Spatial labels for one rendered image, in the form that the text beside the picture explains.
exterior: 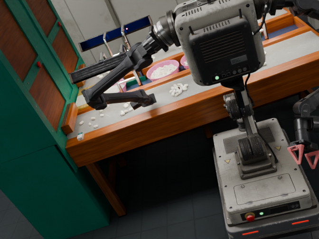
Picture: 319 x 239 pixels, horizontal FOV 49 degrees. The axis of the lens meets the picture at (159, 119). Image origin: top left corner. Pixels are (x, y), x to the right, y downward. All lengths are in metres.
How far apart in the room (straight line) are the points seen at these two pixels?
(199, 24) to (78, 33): 3.11
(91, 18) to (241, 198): 3.06
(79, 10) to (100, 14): 0.25
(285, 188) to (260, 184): 0.13
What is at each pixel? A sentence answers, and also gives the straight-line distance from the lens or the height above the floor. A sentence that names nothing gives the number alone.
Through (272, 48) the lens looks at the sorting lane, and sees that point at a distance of 2.61.
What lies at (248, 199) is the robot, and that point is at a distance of 1.94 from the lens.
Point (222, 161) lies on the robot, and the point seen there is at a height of 0.47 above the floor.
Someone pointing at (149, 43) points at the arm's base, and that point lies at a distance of 1.62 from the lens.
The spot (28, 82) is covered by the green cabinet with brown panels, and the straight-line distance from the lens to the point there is 2.30.
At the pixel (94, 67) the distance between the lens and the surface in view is 2.43.
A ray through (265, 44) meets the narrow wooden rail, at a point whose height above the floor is 0.76.
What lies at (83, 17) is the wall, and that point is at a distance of 4.41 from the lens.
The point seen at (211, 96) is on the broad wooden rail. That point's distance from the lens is 2.22.
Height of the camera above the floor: 1.94
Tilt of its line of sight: 32 degrees down
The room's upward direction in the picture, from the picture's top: 24 degrees counter-clockwise
